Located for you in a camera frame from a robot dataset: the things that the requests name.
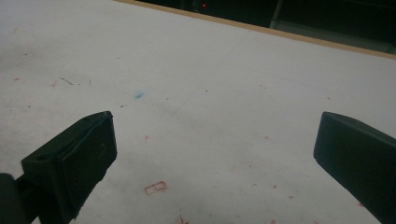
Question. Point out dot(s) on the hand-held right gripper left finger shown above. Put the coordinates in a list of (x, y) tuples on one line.
[(77, 158)]

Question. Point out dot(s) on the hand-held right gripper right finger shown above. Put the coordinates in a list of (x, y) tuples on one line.
[(358, 161)]

